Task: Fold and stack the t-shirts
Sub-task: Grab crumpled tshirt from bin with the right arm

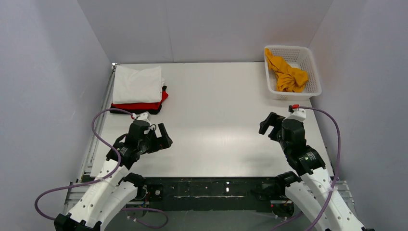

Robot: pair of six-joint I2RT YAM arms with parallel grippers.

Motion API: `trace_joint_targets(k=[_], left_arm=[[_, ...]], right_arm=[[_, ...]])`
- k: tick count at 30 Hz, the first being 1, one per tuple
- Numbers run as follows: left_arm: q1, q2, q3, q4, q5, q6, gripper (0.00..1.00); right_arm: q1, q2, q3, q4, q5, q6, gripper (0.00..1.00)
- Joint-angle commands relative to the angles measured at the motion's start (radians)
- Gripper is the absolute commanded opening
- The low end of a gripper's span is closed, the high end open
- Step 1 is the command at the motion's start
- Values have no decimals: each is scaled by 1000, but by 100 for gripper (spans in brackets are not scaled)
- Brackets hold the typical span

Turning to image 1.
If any yellow t shirt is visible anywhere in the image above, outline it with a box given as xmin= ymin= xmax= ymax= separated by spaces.
xmin=264 ymin=48 xmax=309 ymax=93

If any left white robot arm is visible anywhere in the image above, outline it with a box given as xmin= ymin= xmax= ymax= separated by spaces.
xmin=54 ymin=113 xmax=172 ymax=231

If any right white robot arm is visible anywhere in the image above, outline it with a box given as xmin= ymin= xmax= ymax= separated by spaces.
xmin=259 ymin=104 xmax=368 ymax=231

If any black folded t shirt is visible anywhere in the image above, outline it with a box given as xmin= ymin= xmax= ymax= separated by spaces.
xmin=110 ymin=86 xmax=167 ymax=115

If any red folded t shirt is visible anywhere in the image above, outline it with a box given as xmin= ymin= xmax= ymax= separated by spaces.
xmin=111 ymin=91 xmax=168 ymax=110

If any white folded t shirt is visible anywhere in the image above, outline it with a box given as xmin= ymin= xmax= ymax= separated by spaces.
xmin=112 ymin=65 xmax=165 ymax=104

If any white plastic basket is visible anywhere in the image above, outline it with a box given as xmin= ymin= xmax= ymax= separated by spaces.
xmin=264 ymin=45 xmax=322 ymax=101

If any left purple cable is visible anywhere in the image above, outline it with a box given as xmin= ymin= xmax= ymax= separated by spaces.
xmin=34 ymin=108 xmax=168 ymax=230

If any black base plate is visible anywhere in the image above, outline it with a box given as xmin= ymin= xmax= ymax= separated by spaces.
xmin=127 ymin=177 xmax=295 ymax=217

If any aluminium frame rail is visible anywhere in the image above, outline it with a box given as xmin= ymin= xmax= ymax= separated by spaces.
xmin=64 ymin=63 xmax=118 ymax=213

